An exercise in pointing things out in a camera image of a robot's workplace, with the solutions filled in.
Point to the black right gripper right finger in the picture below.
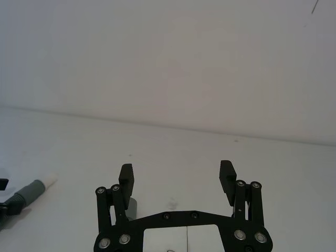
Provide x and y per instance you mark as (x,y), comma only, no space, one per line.
(253,210)

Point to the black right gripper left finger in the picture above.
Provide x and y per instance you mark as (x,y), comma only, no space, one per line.
(105,210)

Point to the small grey cylinder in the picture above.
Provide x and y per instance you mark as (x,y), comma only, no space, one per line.
(132,207)

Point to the white table cloth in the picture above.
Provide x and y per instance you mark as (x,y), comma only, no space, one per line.
(65,147)

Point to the black clamp piece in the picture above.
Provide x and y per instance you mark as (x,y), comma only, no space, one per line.
(16,207)

